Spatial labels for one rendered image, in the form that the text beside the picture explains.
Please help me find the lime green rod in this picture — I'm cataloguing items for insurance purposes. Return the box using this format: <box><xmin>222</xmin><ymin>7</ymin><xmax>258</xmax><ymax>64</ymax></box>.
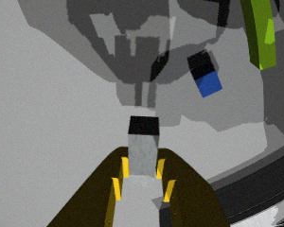
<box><xmin>240</xmin><ymin>0</ymin><xmax>276</xmax><ymax>70</ymax></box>

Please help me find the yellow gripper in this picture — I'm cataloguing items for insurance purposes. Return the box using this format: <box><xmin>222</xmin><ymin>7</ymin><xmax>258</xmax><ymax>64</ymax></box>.
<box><xmin>46</xmin><ymin>147</ymin><xmax>231</xmax><ymax>227</ymax></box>

